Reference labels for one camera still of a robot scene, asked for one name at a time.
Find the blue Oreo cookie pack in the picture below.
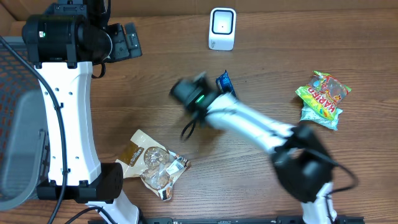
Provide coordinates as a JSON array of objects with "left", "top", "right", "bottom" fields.
[{"left": 215, "top": 70, "right": 237, "bottom": 98}]

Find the beige brown cookie bag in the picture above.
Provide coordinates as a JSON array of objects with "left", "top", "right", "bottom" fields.
[{"left": 116, "top": 129, "right": 190, "bottom": 201}]

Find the mint green wipes pack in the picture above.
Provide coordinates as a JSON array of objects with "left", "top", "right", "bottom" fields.
[{"left": 300, "top": 103, "right": 343, "bottom": 131}]

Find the Haribo gummy worms bag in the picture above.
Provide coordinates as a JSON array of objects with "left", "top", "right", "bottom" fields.
[{"left": 295, "top": 71, "right": 351, "bottom": 120}]

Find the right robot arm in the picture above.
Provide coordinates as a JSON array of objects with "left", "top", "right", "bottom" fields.
[{"left": 170, "top": 73, "right": 337, "bottom": 223}]

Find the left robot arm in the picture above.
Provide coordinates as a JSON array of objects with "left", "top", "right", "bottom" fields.
[{"left": 22, "top": 1, "right": 144, "bottom": 224}]

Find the white barcode scanner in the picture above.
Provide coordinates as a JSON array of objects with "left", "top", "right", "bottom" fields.
[{"left": 208, "top": 7, "right": 236, "bottom": 51}]

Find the grey plastic basket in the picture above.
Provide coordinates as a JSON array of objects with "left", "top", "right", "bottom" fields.
[{"left": 1, "top": 47, "right": 49, "bottom": 211}]

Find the cardboard back wall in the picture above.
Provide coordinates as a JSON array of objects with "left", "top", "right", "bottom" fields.
[{"left": 0, "top": 0, "right": 398, "bottom": 21}]

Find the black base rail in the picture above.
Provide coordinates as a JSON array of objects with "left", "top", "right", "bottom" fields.
[{"left": 88, "top": 216, "right": 365, "bottom": 224}]

